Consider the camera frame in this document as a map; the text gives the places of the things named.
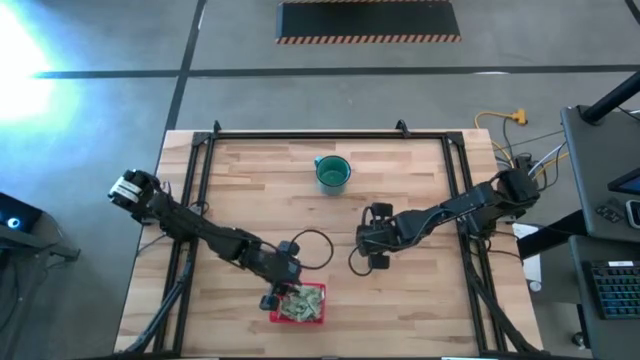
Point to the green enamel mug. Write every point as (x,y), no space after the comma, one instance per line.
(332,172)

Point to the smartphone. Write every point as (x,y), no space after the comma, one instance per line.
(635,214)

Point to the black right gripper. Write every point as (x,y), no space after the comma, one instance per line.
(385,235)

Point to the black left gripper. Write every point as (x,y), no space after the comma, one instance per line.
(277,265)

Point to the small black keypad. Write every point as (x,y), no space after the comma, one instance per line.
(609,213)

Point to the backlit black keyboard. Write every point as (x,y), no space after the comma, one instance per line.
(617,290)

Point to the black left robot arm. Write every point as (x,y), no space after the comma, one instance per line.
(200,232)

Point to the black hazard-striped floor mat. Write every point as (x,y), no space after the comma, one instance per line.
(367,20)

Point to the black tablet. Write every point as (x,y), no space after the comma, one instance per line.
(630,184)

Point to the small white round cap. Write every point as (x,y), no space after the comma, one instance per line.
(535,286)

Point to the black stand pole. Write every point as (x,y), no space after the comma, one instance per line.
(610,100)

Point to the dark grey desk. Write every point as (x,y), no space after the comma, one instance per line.
(582,300)
(595,160)

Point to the black frame clamp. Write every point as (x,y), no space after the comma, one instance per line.
(216,127)
(401,128)

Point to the white paper sheet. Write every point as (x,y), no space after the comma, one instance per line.
(534,267)

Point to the black power adapter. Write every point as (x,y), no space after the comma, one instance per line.
(524,161)

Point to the red plastic slotted basket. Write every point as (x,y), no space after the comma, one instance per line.
(272,317)

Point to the black caster wheel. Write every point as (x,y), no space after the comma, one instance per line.
(579,340)

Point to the black cart with blue light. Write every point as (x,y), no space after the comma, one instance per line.
(25,235)

